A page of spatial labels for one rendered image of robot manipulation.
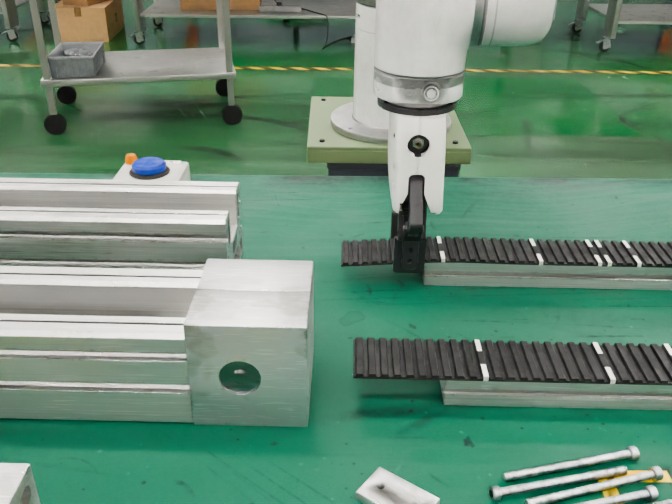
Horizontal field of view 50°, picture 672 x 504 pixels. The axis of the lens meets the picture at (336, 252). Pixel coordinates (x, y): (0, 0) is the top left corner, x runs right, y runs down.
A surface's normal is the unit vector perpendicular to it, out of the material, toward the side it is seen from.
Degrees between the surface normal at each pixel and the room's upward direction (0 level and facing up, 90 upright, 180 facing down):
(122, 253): 90
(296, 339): 90
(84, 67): 90
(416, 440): 0
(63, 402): 90
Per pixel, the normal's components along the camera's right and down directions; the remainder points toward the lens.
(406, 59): -0.36, 0.44
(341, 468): 0.01, -0.88
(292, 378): -0.02, 0.48
